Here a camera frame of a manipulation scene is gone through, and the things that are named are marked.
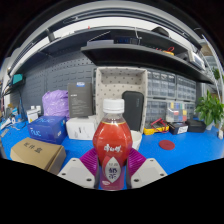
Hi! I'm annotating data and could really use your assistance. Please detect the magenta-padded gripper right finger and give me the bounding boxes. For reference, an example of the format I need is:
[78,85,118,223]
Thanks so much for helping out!
[125,147,168,190]

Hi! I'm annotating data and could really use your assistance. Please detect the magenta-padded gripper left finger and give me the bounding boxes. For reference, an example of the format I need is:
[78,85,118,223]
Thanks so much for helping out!
[57,147,101,190]

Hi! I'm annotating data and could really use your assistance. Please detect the red drink bottle white cap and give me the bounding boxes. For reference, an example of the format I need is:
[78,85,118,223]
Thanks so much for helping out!
[92,98,134,192]

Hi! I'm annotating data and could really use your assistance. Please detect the flat round red coaster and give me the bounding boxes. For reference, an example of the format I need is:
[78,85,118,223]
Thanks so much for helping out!
[158,139,176,151]

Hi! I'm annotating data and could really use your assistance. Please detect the brown cardboard box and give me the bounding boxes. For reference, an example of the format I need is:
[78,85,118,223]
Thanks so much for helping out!
[9,137,67,176]

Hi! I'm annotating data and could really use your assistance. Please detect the yellow multimeter with red leads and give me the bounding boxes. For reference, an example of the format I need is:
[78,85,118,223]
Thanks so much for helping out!
[143,118,170,136]

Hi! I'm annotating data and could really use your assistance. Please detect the blue product box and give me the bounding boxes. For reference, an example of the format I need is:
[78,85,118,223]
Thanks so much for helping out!
[27,115,68,145]

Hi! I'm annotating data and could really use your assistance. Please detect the black box with white label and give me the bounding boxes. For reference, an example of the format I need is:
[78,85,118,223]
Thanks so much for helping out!
[167,121,189,136]

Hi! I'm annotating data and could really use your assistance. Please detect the black zip case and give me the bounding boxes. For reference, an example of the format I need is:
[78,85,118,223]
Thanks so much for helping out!
[121,90,145,132]

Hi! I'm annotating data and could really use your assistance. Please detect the grey small-parts drawer cabinet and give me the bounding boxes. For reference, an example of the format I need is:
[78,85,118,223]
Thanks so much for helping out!
[185,101,196,120]
[146,68,177,100]
[175,75,197,103]
[144,98,169,122]

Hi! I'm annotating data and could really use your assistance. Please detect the black flat pouch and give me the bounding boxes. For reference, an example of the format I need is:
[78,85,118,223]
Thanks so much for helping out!
[185,118,207,134]

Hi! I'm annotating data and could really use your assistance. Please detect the clear organiser box coloured parts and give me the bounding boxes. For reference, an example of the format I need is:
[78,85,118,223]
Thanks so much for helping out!
[165,100,188,124]

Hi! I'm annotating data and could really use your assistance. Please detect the small white labelled box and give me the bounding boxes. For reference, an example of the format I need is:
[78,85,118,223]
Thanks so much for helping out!
[26,108,39,124]

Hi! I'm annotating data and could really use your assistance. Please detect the purple plastic bag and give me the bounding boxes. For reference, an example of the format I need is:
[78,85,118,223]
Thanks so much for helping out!
[41,89,71,120]

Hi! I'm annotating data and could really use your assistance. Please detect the dark grey flat box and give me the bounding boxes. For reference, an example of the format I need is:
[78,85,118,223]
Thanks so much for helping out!
[67,81,94,119]

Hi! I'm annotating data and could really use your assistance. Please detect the green potted plant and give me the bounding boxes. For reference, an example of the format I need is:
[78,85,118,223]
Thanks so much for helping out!
[194,89,224,131]

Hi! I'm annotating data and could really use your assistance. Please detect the beige dotted fabric bin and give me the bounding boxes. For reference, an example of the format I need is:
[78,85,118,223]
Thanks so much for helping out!
[94,66,149,134]

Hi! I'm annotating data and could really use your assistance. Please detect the grey pegboard panel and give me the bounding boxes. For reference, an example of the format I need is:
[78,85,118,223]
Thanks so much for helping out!
[9,49,98,116]

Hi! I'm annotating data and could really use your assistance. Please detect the black overhead shelf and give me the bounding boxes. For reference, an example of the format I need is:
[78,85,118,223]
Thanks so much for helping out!
[9,24,214,84]

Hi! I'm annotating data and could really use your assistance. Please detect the white shelf unit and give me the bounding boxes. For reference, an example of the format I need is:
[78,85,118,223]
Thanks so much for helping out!
[199,33,224,101]

